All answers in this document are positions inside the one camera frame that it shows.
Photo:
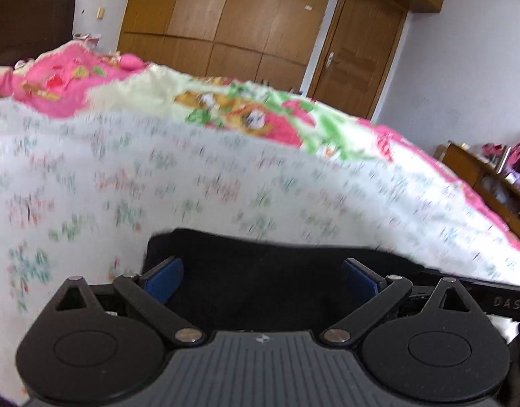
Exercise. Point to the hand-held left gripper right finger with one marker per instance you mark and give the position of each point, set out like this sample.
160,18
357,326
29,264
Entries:
362,277

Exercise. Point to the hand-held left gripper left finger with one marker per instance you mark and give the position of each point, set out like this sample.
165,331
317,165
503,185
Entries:
164,280

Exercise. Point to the black pants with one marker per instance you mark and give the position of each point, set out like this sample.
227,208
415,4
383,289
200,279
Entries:
264,280

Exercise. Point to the white floral bed sheet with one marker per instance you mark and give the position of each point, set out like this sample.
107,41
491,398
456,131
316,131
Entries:
200,178

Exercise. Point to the purple cloth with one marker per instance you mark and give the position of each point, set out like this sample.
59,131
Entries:
515,178

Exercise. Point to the metal bottle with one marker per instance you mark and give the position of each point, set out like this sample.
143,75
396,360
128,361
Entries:
504,160

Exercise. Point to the wooden cabinet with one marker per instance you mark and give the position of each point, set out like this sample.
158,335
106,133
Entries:
459,163

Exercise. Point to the wooden door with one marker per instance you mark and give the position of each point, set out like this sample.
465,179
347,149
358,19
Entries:
362,59

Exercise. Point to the pink cartoon quilt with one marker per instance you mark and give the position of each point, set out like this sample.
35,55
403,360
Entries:
65,72

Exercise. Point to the wooden wardrobe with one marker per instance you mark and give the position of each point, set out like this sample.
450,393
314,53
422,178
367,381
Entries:
226,12

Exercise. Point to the dark wooden headboard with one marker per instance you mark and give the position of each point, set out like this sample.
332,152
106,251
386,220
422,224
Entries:
26,12

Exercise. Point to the wall socket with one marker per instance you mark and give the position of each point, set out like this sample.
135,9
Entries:
100,12

